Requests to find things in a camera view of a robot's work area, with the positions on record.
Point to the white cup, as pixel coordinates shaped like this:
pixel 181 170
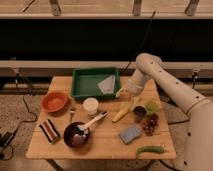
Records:
pixel 91 105

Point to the green plastic tray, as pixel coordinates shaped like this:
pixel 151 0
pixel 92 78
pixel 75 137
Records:
pixel 84 83

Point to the green cucumber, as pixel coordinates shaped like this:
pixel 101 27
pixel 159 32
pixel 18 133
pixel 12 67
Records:
pixel 153 149

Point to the blue sponge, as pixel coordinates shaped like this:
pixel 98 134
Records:
pixel 129 134

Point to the white paper napkin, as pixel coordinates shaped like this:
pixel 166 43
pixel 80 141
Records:
pixel 107 85

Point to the orange bowl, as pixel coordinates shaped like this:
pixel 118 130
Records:
pixel 54 101

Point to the metal fork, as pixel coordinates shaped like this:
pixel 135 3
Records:
pixel 71 112

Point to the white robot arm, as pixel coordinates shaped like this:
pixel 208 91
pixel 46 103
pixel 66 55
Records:
pixel 199 145

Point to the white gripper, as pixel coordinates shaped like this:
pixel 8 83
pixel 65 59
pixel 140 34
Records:
pixel 134 89

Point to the red grapes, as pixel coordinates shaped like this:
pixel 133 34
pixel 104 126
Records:
pixel 150 124

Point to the white spatula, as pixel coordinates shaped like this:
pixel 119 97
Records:
pixel 92 121

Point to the dark brown bowl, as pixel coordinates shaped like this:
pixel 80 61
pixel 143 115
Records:
pixel 74 137

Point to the yellow banana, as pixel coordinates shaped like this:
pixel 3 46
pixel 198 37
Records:
pixel 124 110

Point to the wooden table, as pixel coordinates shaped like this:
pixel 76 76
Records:
pixel 104 141

